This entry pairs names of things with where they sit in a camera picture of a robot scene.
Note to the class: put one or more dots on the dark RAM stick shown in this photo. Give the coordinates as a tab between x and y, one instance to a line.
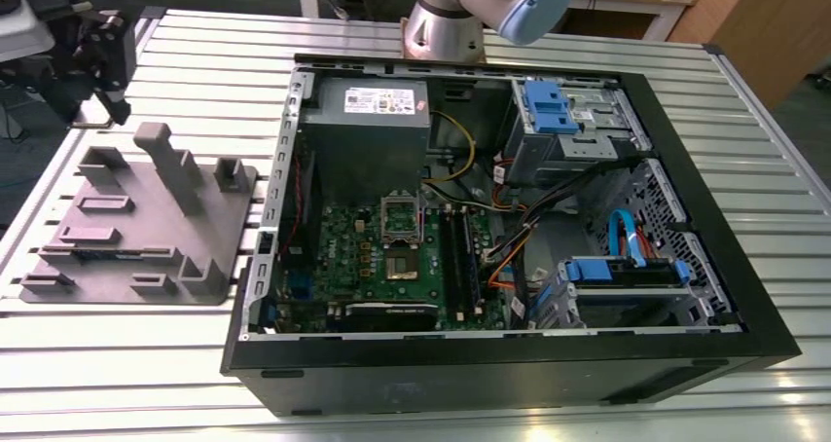
106	256

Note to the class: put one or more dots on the grey plastic parts rack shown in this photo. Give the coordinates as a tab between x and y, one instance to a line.
161	247

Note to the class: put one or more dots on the silver metal disk bay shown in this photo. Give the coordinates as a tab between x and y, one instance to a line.
569	310

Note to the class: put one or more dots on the black hard disk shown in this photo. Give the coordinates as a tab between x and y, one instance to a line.
643	276

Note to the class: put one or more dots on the black open PC case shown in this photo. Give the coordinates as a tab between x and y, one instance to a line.
493	379

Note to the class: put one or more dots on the black graphics card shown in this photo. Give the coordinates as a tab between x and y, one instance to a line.
389	313

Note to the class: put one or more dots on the blue disk carrier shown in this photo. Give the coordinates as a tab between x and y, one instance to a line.
587	272

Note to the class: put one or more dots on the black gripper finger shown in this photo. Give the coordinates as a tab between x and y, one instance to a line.
113	62

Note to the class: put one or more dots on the grey metal drive cage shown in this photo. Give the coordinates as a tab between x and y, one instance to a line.
584	147

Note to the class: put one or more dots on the CPU socket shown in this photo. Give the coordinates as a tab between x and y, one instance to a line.
404	267

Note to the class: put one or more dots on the blue plastic drive latch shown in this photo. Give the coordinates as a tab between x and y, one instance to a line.
541	103

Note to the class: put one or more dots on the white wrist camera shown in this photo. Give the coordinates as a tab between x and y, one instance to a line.
25	38

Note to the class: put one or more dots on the wooden cabinet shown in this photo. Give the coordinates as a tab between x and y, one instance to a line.
765	33

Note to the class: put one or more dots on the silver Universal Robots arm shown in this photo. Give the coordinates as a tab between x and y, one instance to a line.
448	28

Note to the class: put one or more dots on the white paper label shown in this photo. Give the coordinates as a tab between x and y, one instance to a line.
497	172
516	308

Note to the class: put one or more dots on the black RAM slot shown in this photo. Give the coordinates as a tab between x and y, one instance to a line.
476	262
447	262
456	262
467	262

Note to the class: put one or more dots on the green motherboard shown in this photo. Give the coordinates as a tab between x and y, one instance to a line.
344	267

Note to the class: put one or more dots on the grey power supply unit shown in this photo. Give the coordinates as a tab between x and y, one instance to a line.
367	155

